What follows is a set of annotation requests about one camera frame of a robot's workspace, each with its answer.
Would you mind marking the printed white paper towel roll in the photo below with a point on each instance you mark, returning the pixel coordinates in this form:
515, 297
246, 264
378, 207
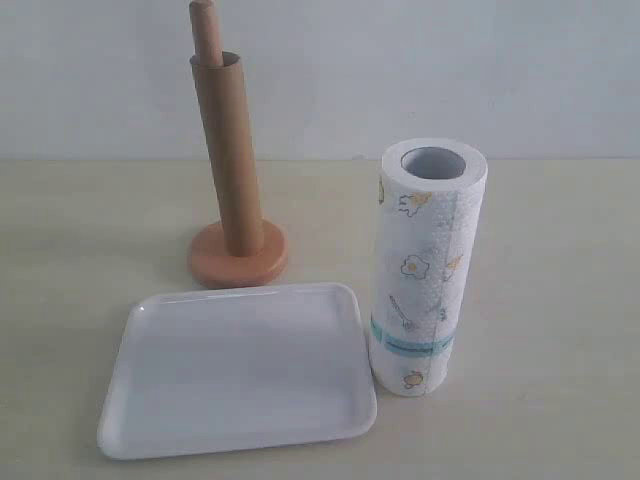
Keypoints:
430, 193

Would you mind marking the brown cardboard tube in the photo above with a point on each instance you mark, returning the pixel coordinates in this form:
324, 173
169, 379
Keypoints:
225, 117

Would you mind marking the wooden paper towel holder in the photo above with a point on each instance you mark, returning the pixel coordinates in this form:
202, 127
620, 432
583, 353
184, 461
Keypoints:
210, 262

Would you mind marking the white rectangular plastic tray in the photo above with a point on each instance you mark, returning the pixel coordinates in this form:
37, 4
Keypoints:
238, 369

